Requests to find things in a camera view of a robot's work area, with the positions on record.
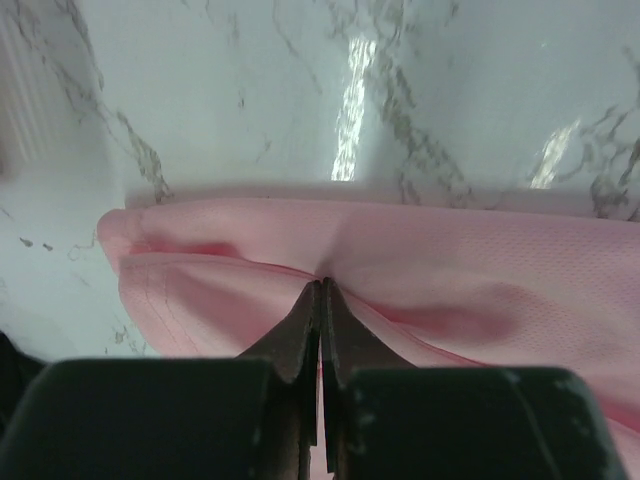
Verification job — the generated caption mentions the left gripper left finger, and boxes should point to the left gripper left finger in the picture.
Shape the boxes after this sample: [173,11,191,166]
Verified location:
[234,281,321,479]

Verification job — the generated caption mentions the black t shirt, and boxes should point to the black t shirt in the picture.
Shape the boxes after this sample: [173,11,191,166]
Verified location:
[0,333,45,435]

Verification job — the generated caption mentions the white plastic basket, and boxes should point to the white plastic basket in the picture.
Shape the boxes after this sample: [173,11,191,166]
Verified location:
[1,1,56,180]

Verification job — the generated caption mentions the pink t shirt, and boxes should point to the pink t shirt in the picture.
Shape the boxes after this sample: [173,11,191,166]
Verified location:
[97,198,639,478]

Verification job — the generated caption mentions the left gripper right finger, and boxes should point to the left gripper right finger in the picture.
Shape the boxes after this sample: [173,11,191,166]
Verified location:
[321,278,418,479]

